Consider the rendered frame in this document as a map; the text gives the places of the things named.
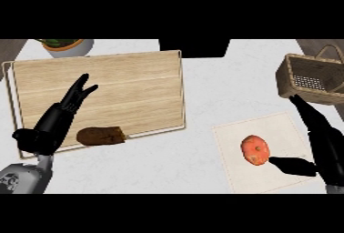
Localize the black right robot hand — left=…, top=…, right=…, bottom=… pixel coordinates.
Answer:
left=267, top=94, right=344, bottom=187

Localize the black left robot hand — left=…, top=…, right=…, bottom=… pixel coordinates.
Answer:
left=10, top=73, right=99, bottom=157

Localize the white cloth placemat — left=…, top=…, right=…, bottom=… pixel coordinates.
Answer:
left=211, top=111, right=327, bottom=194

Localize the orange squash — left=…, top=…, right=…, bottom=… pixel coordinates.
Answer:
left=239, top=135, right=271, bottom=167

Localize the brown wicker basket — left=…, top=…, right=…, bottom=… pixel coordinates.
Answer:
left=274, top=44, right=344, bottom=106

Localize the brown bread loaf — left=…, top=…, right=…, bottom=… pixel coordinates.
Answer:
left=75, top=126, right=127, bottom=147

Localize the pale wooden cutting board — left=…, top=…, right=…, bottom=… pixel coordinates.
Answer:
left=1, top=49, right=187, bottom=159

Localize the potted plant in grey pot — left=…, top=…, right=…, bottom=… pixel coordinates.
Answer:
left=35, top=38, right=96, bottom=59

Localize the black appliance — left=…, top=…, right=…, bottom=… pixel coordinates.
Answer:
left=156, top=38, right=231, bottom=59

